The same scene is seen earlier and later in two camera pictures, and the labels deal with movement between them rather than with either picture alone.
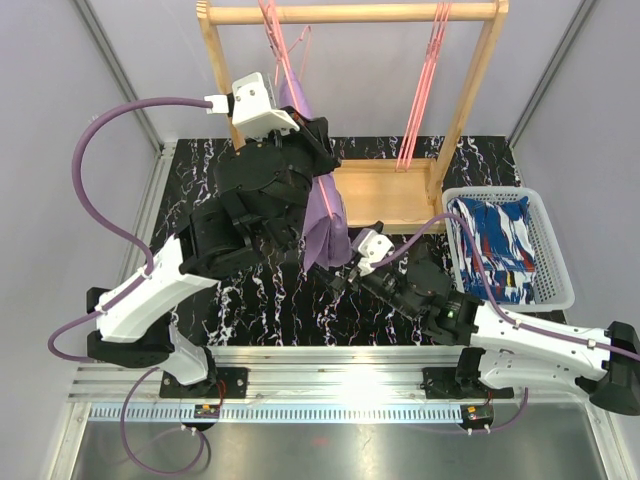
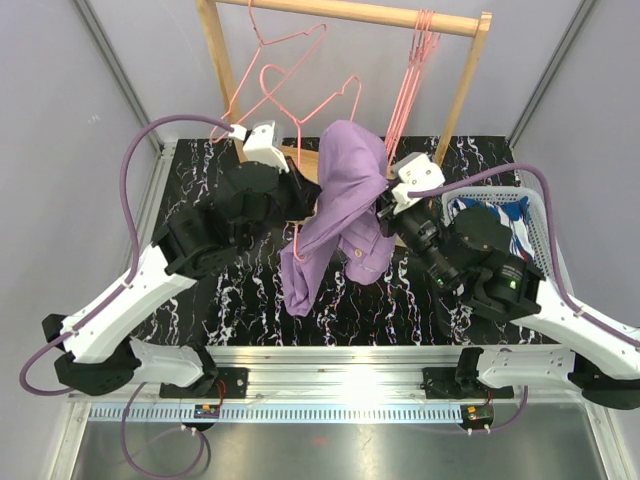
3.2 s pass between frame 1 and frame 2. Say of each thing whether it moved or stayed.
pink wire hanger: moved
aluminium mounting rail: stayed
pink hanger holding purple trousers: moved
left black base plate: stayed
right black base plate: stayed
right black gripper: moved
